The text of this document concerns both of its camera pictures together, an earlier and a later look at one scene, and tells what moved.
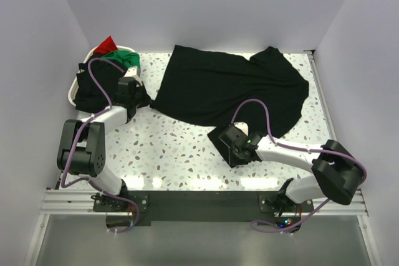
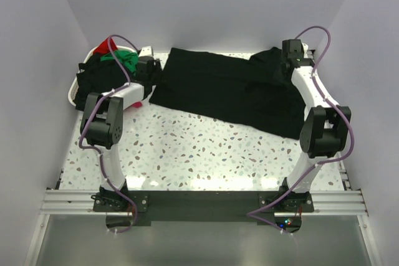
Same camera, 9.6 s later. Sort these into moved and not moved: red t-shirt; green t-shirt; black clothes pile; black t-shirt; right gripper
Moved: black t-shirt; right gripper
Not moved: red t-shirt; green t-shirt; black clothes pile
